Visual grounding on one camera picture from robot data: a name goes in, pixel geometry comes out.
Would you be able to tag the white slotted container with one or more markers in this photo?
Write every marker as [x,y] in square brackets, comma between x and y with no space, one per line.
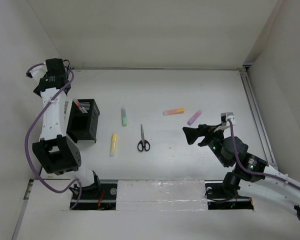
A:
[67,109]

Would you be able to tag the pink purple highlighter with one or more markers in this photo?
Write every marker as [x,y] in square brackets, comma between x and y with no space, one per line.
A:
[194,117]

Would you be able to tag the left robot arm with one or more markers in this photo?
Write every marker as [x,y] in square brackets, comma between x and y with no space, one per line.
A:
[55,151]

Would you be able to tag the aluminium rail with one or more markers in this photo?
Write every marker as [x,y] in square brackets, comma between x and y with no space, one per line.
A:
[257,118]

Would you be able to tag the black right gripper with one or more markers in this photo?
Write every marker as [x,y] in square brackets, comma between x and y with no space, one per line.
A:
[202,130]

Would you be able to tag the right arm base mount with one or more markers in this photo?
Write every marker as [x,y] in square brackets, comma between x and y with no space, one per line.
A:
[220,199]

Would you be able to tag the green highlighter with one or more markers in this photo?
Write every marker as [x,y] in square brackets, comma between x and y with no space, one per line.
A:
[124,119]

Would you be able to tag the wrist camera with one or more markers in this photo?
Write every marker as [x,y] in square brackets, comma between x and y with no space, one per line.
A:
[226,117]
[37,73]

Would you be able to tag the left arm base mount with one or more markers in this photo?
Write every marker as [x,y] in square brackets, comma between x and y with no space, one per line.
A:
[103,199]

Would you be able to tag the orange yellow highlighter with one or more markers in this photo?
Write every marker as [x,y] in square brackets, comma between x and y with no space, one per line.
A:
[174,111]

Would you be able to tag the black slotted container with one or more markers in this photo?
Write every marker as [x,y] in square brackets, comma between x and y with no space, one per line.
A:
[82,126]

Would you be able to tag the red highlighter pen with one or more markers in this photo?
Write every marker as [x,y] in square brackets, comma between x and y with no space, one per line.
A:
[85,111]

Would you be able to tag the orange highlighter pen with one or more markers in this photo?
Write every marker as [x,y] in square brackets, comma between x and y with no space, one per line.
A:
[77,103]

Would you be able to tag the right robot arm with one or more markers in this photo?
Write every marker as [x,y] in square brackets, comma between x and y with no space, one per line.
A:
[232,152]

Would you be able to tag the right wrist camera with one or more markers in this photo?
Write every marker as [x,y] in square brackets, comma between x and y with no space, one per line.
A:
[226,117]

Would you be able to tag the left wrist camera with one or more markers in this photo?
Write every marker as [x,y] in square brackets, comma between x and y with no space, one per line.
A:
[37,73]

